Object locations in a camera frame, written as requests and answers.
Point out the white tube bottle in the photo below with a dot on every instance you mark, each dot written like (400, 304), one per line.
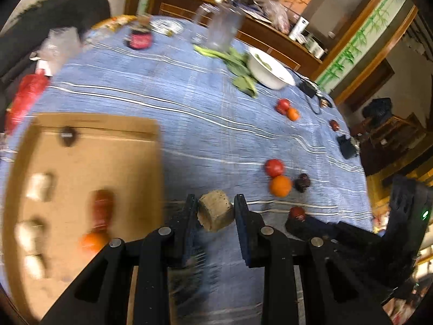
(299, 28)

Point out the white sugarcane chunk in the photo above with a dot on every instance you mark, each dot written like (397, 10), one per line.
(33, 265)
(39, 186)

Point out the blue plaid tablecloth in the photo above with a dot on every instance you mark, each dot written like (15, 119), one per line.
(203, 125)

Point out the black bag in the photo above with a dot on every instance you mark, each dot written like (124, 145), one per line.
(377, 108)

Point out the plastic bag with fruit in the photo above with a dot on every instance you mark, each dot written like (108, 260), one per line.
(277, 17)

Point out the clear plastic mug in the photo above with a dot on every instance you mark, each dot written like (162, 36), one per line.
(221, 30)

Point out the red plastic package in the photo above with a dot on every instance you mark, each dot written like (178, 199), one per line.
(25, 98)

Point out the patterned small plate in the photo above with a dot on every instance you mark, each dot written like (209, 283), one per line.
(165, 25)

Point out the orange mandarin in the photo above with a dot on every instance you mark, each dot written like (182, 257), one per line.
(280, 186)
(293, 114)
(93, 242)

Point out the wooden chair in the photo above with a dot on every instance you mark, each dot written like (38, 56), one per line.
(395, 132)

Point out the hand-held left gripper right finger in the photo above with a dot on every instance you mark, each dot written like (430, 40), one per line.
(242, 223)

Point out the green bamboo wall decal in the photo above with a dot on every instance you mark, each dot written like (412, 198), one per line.
(358, 40)

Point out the black power adapter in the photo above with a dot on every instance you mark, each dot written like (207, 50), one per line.
(307, 88)

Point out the dark passion fruit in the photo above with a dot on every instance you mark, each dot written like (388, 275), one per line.
(67, 136)

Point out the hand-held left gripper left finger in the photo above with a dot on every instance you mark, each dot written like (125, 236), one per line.
(189, 223)

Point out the yellow snack package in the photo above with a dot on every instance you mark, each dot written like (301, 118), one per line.
(111, 23)

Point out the red label jar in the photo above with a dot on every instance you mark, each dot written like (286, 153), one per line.
(138, 39)

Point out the white rice cake pieces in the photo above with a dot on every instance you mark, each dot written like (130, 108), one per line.
(28, 235)

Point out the black chair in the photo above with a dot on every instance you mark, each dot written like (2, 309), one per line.
(81, 10)

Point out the brown cardboard box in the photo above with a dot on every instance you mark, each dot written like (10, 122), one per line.
(111, 162)

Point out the green onion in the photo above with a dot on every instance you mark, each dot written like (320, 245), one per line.
(209, 52)

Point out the clear plastic bag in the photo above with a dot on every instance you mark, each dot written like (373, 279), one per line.
(61, 44)

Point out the beige cake block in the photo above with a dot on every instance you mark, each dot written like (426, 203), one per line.
(216, 210)

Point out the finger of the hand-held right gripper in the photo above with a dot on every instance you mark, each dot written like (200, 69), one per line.
(338, 232)

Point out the small red date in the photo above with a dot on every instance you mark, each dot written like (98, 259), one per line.
(335, 125)

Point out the white enamel basin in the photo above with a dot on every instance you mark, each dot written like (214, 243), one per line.
(267, 74)

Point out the black device box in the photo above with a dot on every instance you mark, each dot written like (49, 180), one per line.
(346, 146)

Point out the dark dried date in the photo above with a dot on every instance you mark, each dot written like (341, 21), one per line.
(302, 182)
(297, 213)

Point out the white box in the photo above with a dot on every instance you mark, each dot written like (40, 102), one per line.
(315, 46)

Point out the green bok choy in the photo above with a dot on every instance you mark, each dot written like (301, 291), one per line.
(242, 83)

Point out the red tomato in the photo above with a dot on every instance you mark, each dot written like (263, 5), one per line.
(282, 105)
(274, 167)

